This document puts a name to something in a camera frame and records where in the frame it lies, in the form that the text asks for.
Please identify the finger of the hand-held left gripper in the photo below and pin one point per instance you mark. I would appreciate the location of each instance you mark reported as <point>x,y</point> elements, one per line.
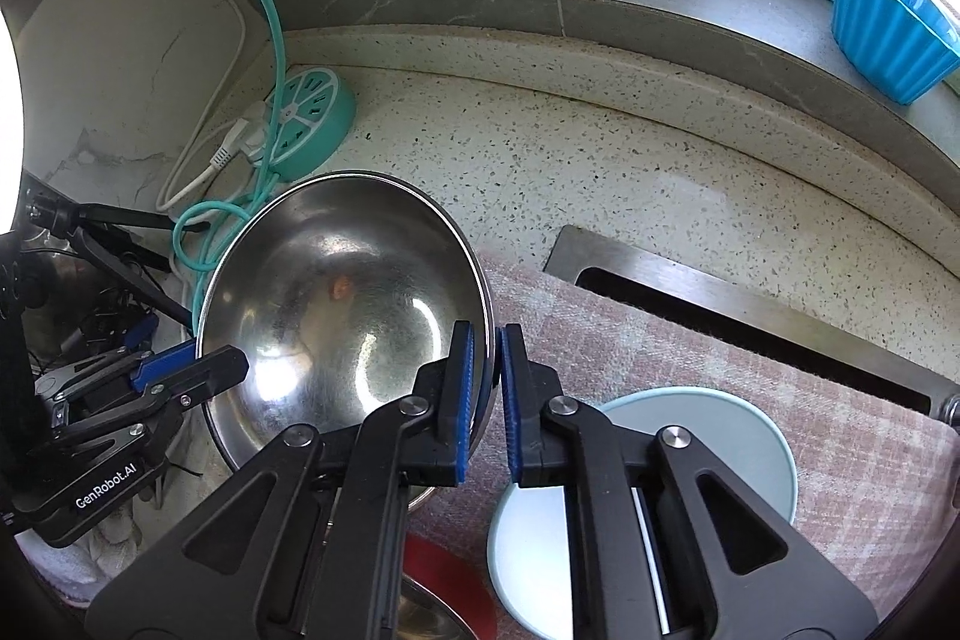
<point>221,374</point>
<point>169,362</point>

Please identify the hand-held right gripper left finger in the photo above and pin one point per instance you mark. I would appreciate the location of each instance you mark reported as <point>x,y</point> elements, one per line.
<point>465,385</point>

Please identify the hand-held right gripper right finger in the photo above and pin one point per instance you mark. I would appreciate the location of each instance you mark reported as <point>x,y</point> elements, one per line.
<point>514,400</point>

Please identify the large steel bowl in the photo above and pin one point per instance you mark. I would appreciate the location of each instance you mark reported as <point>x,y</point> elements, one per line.
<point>337,310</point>

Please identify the small steel bowl red outside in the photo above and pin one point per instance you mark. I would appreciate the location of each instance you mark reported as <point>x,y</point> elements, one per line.
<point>442,565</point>

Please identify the light blue ceramic bowl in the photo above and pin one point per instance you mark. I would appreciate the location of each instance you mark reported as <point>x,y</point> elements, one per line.
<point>720,445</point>

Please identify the person's left hand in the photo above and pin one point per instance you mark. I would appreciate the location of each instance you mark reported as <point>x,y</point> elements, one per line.
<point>105,557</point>

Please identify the black tripod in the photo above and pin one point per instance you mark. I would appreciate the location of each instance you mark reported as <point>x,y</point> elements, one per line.
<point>112,257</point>

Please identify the white plug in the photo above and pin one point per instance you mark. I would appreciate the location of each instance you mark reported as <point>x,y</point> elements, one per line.
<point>240,145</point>

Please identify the round teal power strip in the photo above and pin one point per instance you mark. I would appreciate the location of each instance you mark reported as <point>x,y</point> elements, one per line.
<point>315,115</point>

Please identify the pink plaid cloth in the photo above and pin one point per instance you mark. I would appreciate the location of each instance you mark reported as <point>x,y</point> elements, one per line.
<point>862,475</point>

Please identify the blue ribbed cup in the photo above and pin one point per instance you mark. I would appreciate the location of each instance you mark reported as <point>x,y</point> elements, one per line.
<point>885,33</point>

